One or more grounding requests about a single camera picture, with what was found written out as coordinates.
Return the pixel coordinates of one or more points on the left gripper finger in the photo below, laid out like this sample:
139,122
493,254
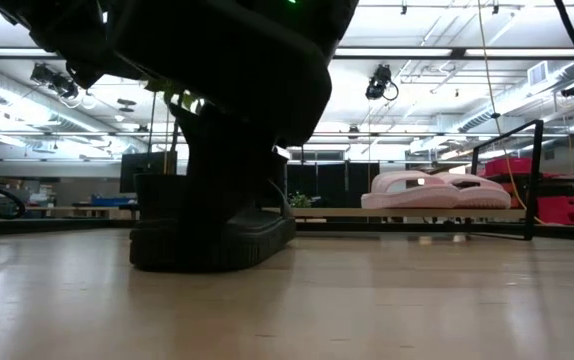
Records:
214,165
267,175

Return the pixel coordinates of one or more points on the black foam slide sandal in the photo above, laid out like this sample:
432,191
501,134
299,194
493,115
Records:
217,250

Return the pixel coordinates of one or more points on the pink foam slide sandal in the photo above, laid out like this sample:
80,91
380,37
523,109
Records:
487,200
407,200

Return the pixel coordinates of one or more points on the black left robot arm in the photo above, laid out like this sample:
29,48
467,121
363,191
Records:
52,25

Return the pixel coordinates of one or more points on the black-framed wooden shoe shelf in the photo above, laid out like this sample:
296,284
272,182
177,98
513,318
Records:
417,213

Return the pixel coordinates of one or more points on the small green plant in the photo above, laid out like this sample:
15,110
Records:
299,200

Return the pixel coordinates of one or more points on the green leafy indoor tree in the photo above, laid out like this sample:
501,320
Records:
173,145

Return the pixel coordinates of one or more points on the black room divider panels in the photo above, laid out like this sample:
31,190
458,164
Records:
327,182

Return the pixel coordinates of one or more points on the black plant pot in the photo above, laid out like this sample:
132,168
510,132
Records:
159,195

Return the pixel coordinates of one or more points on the black monitor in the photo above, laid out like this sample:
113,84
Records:
142,170

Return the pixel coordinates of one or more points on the blue storage bin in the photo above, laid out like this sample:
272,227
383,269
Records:
112,201

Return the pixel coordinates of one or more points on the round ceiling disc fixture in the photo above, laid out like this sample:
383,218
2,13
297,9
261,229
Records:
126,102

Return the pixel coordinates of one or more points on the wooden workbench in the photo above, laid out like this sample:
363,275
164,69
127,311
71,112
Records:
67,208

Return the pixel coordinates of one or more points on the black ceiling projector cluster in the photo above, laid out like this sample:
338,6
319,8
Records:
54,80

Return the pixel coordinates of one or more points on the red plastic crate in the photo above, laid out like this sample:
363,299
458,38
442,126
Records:
507,166
564,210

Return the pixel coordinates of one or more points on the white ceiling air vent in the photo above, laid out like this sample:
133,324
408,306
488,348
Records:
538,73

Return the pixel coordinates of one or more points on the black background table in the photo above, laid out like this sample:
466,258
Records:
567,185

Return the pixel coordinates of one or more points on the small black ceiling device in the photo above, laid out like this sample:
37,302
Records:
573,90

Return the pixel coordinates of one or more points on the black ceiling camera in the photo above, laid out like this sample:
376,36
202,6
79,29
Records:
378,82

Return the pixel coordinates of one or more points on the black station frame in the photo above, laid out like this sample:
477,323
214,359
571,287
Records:
67,226

